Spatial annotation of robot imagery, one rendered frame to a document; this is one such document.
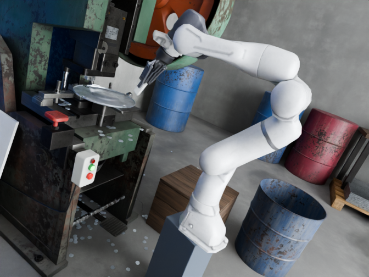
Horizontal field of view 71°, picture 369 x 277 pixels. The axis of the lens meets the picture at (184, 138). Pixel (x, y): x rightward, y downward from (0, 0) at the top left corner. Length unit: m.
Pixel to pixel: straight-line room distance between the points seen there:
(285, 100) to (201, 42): 0.33
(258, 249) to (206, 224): 0.76
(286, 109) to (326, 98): 3.43
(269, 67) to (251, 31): 3.58
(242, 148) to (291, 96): 0.24
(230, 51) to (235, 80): 3.55
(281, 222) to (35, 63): 1.51
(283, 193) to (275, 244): 0.43
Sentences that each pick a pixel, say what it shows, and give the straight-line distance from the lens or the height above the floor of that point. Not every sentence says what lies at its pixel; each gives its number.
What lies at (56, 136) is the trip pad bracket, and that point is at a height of 0.69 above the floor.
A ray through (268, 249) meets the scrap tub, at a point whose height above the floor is 0.19.
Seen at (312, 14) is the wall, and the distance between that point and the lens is 4.36.
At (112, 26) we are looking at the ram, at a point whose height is 1.09.
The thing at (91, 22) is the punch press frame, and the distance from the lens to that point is 1.15.
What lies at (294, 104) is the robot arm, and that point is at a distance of 0.81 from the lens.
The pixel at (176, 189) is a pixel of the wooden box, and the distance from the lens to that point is 1.55.
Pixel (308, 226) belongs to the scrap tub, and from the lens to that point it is 1.67.
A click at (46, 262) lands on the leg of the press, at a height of 0.03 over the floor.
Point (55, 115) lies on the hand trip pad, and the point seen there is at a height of 0.76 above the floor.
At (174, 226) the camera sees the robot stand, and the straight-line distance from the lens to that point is 1.12.
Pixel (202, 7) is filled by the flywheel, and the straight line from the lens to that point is 1.44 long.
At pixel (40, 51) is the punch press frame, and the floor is 0.89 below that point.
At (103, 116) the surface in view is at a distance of 1.27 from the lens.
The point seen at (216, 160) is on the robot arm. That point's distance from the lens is 0.88.
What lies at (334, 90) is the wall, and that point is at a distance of 4.23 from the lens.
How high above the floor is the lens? 1.13
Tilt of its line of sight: 19 degrees down
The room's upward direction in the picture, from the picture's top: 19 degrees clockwise
